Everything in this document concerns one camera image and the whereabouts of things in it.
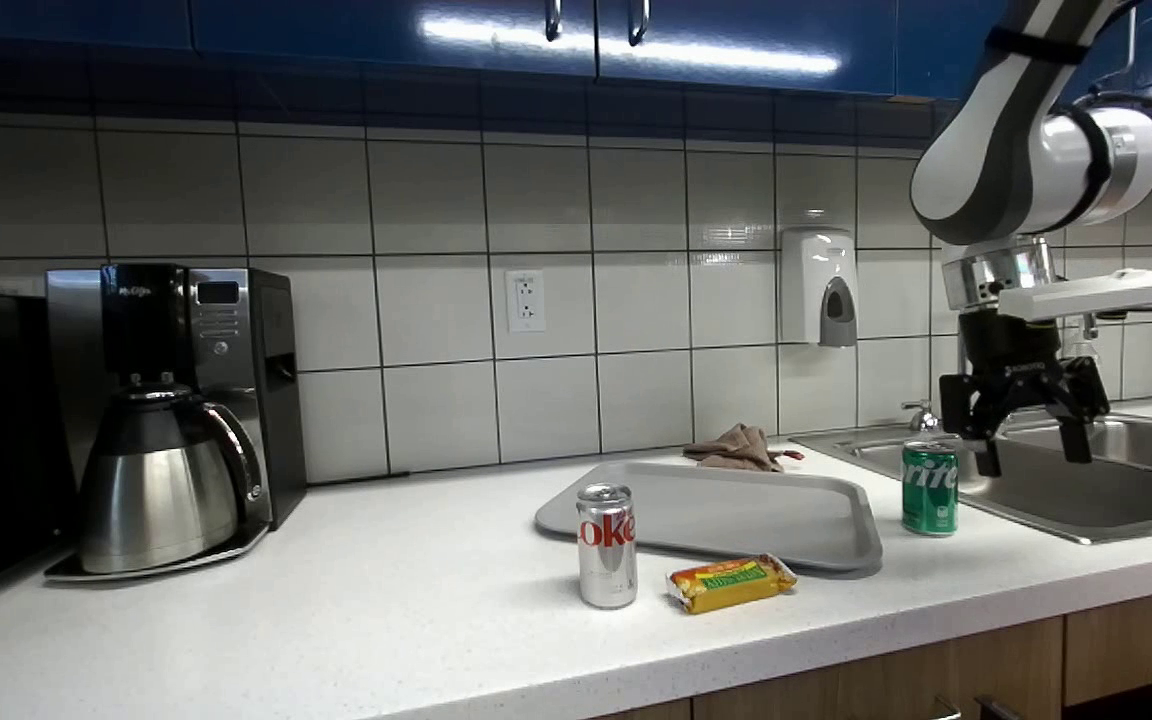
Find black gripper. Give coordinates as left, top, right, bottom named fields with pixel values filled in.
left=936, top=312, right=1116, bottom=480

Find green sprite can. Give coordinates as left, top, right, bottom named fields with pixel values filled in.
left=900, top=434, right=964, bottom=539

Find silver diet coke can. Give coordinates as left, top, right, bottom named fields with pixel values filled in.
left=574, top=480, right=639, bottom=612

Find grey plastic tray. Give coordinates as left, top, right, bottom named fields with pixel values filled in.
left=533, top=457, right=890, bottom=576

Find stainless steel double sink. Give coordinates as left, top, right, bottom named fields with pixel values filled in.
left=810, top=397, right=1152, bottom=548

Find wooden base cabinets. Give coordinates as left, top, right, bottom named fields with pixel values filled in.
left=602, top=578, right=1152, bottom=720

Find brown crumpled cloth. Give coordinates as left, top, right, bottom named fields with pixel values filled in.
left=682, top=420, right=810, bottom=476

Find yellow snack packet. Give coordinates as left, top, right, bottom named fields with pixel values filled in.
left=663, top=552, right=800, bottom=617

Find black coffee maker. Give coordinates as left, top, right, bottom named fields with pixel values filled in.
left=44, top=261, right=309, bottom=587

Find steel coffee carafe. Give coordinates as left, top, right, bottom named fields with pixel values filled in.
left=77, top=389, right=272, bottom=578

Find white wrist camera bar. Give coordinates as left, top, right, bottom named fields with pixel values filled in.
left=994, top=267, right=1152, bottom=322

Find white wall soap dispenser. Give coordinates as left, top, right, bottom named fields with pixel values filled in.
left=779, top=204, right=863, bottom=353

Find white wall outlet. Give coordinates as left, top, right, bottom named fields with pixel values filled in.
left=504, top=267, right=550, bottom=335

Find blue wall cabinets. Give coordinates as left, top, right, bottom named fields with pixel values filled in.
left=0, top=0, right=1152, bottom=135

